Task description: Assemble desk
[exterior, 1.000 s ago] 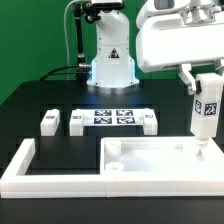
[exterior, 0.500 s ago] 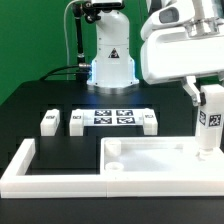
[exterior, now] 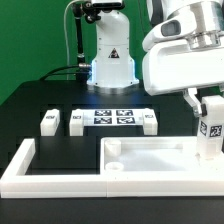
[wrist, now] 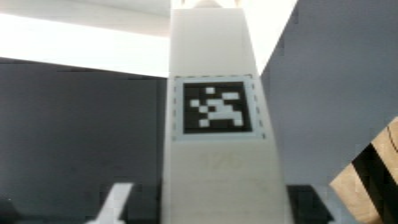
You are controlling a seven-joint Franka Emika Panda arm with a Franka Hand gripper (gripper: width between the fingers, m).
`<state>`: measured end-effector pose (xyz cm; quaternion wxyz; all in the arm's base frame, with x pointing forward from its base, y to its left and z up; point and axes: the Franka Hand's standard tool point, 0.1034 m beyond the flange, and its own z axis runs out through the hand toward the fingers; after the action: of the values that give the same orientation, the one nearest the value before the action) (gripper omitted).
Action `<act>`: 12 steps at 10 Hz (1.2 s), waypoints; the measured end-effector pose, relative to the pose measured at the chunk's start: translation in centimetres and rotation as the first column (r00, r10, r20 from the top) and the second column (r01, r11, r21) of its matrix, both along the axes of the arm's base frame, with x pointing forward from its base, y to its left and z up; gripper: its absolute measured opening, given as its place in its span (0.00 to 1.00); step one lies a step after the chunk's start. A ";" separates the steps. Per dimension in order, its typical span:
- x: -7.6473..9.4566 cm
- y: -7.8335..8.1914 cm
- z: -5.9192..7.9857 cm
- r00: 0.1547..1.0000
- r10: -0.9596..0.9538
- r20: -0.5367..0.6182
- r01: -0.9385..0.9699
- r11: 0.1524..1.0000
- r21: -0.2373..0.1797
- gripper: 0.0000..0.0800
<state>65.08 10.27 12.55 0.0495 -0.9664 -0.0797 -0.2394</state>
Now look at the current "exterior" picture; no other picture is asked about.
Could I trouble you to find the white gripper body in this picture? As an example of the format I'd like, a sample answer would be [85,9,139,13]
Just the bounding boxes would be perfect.
[142,38,224,95]

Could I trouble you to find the fiducial marker base sheet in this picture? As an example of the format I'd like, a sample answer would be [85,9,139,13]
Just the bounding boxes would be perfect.
[83,109,143,126]

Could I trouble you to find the black cables on table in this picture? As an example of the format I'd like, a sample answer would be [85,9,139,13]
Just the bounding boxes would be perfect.
[39,64,92,82]

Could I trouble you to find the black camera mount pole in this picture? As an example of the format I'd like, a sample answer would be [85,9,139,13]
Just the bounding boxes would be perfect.
[72,0,125,81]

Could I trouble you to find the white U-shaped obstacle frame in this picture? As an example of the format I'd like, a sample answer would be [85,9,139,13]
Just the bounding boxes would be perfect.
[0,139,224,198]

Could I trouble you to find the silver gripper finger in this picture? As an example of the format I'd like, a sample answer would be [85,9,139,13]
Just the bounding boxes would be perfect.
[183,88,202,117]

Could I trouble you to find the white desk top tray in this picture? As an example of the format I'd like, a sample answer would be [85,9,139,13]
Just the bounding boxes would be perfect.
[100,137,224,174]

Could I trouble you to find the grey cable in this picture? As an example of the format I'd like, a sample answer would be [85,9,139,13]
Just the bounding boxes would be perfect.
[63,0,81,67]

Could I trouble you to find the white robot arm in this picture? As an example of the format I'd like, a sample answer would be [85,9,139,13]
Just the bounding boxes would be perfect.
[88,0,224,117]

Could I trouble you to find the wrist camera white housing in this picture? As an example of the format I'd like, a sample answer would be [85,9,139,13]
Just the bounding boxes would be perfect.
[142,12,197,52]

